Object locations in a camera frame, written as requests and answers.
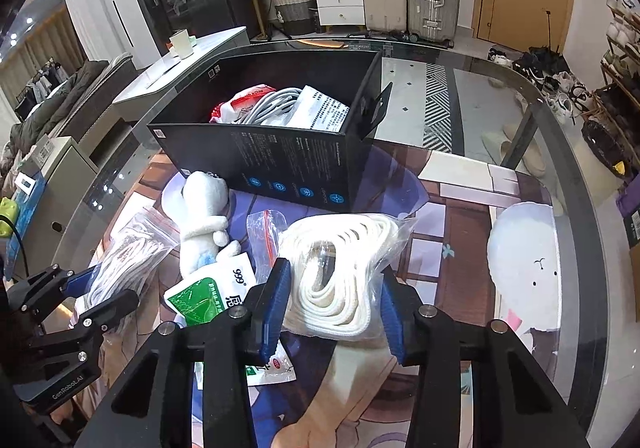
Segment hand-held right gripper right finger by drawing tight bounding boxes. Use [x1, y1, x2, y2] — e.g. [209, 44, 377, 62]
[380, 273, 593, 448]

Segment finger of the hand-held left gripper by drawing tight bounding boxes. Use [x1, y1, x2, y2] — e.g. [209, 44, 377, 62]
[69, 289, 142, 365]
[10, 265, 99, 315]

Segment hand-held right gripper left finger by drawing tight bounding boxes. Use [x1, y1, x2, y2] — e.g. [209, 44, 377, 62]
[75, 258, 293, 448]

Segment bagged white rope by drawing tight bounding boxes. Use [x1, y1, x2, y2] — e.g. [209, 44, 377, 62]
[82, 208, 181, 323]

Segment bagged white strap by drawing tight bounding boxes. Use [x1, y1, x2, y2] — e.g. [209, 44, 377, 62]
[277, 214, 418, 341]

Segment black cardboard box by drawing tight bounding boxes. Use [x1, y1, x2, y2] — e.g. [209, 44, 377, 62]
[147, 50, 396, 211]

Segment white cable bundle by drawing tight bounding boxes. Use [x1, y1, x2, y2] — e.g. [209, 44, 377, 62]
[240, 88, 306, 129]

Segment white printed packet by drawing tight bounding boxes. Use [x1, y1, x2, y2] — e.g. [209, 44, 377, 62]
[289, 85, 351, 133]

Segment red white snack packet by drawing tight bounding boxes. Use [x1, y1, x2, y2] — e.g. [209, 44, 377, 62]
[209, 86, 278, 125]

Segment white red medicine sachet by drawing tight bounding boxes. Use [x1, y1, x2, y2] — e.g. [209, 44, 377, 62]
[245, 350, 297, 386]

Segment clear zip bag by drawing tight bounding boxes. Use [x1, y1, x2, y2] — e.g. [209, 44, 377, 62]
[246, 210, 282, 289]

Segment green white medicine packet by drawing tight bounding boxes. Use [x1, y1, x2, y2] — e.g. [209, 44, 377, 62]
[164, 253, 258, 329]

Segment grey low cabinet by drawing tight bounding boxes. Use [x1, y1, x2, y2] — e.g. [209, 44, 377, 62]
[10, 135, 98, 279]

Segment white plush toy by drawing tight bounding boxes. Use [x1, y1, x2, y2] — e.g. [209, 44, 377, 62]
[177, 171, 241, 279]

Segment dark padded jacket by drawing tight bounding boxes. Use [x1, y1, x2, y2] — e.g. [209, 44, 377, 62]
[10, 60, 108, 153]

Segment beige slipper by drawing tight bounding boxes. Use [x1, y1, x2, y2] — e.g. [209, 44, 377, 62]
[482, 130, 526, 163]
[505, 123, 548, 173]

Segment white coffee table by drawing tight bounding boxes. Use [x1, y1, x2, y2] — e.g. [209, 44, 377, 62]
[112, 26, 251, 121]

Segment white cup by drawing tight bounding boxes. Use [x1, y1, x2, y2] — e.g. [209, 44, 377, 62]
[169, 29, 195, 59]

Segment purple bag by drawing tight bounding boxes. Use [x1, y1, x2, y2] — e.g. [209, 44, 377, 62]
[615, 178, 640, 259]

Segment pile of loose sneakers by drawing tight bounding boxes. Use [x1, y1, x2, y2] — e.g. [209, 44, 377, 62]
[487, 45, 596, 121]

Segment woven laundry basket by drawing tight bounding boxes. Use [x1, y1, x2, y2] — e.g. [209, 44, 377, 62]
[270, 0, 317, 36]

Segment black umbrella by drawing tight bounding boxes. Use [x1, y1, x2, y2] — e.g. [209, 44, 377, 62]
[515, 12, 571, 76]

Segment wooden shoe rack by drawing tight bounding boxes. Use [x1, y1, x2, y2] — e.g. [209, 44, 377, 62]
[582, 0, 640, 179]

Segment rows of racked shoes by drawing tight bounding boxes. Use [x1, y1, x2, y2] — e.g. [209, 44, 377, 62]
[592, 0, 640, 149]

